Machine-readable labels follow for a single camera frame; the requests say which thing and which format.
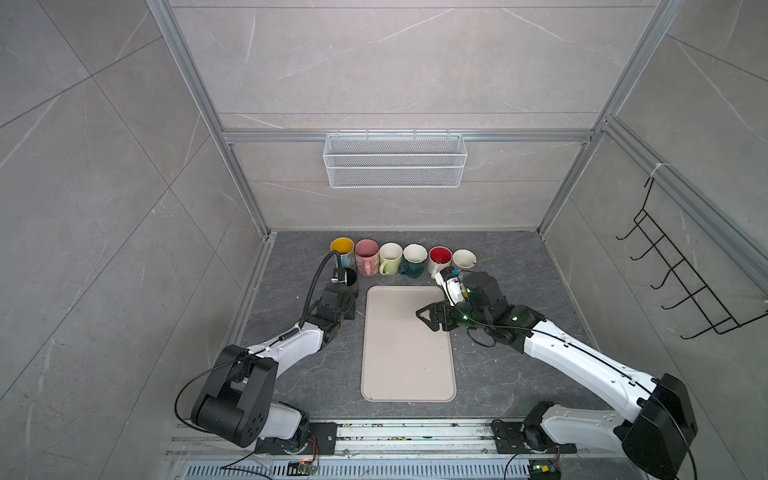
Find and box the grey mug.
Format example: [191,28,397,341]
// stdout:
[452,249,477,270]

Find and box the light green mug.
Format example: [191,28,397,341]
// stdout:
[379,242,403,276]

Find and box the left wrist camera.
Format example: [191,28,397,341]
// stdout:
[331,268,348,284]

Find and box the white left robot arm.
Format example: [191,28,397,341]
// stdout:
[173,251,356,453]

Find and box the pink ghost print mug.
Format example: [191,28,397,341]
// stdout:
[354,239,380,277]

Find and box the white mug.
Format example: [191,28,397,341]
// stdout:
[427,246,453,277]

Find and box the black mug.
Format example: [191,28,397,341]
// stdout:
[344,268,359,298]

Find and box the beige plastic tray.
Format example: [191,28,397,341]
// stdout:
[361,286,457,403]

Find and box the white wire mesh basket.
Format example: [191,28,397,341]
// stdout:
[323,133,468,189]

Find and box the blue mug yellow inside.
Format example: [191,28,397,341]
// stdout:
[330,237,356,268]

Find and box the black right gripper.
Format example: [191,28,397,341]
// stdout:
[415,296,492,332]

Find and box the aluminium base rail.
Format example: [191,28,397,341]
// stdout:
[155,418,646,479]

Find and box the black wire hook rack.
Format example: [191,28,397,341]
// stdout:
[615,178,767,340]

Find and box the dark green mug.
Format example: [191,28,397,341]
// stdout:
[398,243,428,279]

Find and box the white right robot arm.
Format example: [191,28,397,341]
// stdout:
[415,300,698,479]

